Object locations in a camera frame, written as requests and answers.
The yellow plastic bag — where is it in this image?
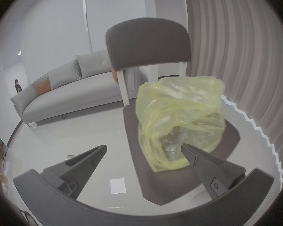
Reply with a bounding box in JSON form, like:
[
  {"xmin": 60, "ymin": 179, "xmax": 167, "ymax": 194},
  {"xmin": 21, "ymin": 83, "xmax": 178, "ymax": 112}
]
[{"xmin": 135, "ymin": 75, "xmax": 226, "ymax": 173}]

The grey sofa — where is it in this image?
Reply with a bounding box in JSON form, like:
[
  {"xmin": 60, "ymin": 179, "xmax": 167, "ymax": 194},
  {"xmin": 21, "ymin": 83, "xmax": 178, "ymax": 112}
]
[{"xmin": 10, "ymin": 50, "xmax": 142, "ymax": 128}]

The pale grey curtain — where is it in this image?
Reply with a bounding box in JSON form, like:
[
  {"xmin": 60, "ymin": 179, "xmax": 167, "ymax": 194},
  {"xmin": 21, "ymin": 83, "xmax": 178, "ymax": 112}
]
[{"xmin": 183, "ymin": 0, "xmax": 283, "ymax": 174}]

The person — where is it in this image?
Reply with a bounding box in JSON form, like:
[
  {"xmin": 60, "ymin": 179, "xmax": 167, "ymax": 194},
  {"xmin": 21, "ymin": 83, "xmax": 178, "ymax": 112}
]
[{"xmin": 14, "ymin": 79, "xmax": 23, "ymax": 95}]

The grey sofa cushion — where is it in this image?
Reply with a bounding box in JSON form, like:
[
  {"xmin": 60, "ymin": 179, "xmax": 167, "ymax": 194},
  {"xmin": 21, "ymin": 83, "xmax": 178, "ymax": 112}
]
[
  {"xmin": 10, "ymin": 85, "xmax": 38, "ymax": 105},
  {"xmin": 48, "ymin": 58, "xmax": 83, "ymax": 90},
  {"xmin": 76, "ymin": 50, "xmax": 113, "ymax": 78}
]

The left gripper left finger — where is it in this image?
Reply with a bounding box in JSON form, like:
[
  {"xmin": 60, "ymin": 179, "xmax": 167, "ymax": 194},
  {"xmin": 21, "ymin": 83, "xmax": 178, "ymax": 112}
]
[{"xmin": 43, "ymin": 145, "xmax": 108, "ymax": 199}]

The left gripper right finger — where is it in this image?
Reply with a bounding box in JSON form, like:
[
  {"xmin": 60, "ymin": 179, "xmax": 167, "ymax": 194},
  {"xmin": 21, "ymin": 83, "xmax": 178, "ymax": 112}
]
[{"xmin": 180, "ymin": 143, "xmax": 247, "ymax": 201}]

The orange cushion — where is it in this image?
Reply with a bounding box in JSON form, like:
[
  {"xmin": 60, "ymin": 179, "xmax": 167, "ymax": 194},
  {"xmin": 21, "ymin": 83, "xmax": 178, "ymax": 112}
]
[
  {"xmin": 111, "ymin": 67, "xmax": 120, "ymax": 83},
  {"xmin": 35, "ymin": 78, "xmax": 52, "ymax": 96}
]

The dark grey white-legged chair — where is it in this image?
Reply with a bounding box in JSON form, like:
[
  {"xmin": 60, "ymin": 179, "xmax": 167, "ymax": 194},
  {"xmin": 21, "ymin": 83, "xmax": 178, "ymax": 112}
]
[{"xmin": 105, "ymin": 17, "xmax": 241, "ymax": 207}]

